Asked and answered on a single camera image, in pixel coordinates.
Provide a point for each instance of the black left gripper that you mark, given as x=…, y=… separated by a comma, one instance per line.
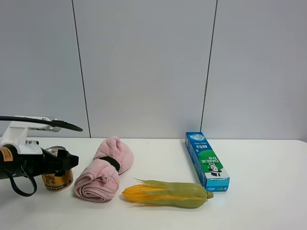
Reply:
x=47, y=165

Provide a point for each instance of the gold Red Bull can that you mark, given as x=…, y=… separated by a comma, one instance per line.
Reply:
x=57, y=184

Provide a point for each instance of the rolled pink towel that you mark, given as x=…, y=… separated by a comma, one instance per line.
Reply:
x=100, y=181

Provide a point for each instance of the black towel band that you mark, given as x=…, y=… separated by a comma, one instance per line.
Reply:
x=112, y=161

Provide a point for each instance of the toy corn cob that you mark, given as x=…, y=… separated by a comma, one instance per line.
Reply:
x=176, y=194

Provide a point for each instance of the Darlie toothpaste box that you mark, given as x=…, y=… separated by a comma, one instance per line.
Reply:
x=210, y=171

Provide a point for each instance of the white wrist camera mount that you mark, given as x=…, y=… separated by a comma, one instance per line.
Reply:
x=17, y=131

